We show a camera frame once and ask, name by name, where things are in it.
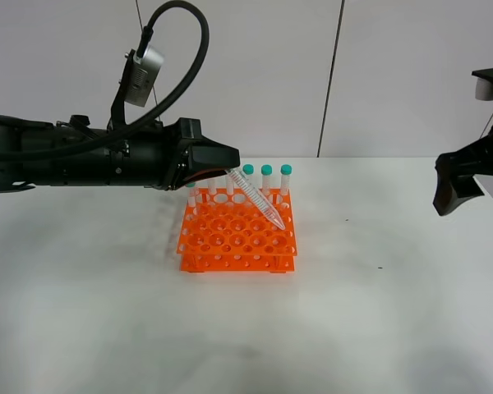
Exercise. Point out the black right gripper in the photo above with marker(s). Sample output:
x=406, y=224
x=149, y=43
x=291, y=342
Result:
x=455, y=171

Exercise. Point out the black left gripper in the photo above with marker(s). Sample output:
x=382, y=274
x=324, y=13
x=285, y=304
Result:
x=168, y=157

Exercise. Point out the teal-capped test tube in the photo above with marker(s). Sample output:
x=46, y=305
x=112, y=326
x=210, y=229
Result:
x=256, y=197

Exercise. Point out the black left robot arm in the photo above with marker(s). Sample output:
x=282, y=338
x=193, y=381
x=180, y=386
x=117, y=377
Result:
x=37, y=153

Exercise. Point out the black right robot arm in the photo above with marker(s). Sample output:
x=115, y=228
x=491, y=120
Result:
x=456, y=173

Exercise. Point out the second row left tube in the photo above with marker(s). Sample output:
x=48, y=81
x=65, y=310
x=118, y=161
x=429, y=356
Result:
x=192, y=194

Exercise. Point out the orange test tube rack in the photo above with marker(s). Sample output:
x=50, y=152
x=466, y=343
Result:
x=228, y=234

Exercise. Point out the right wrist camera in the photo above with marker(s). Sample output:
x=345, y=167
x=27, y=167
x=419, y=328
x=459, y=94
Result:
x=484, y=85

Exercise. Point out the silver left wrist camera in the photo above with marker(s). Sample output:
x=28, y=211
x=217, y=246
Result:
x=142, y=76

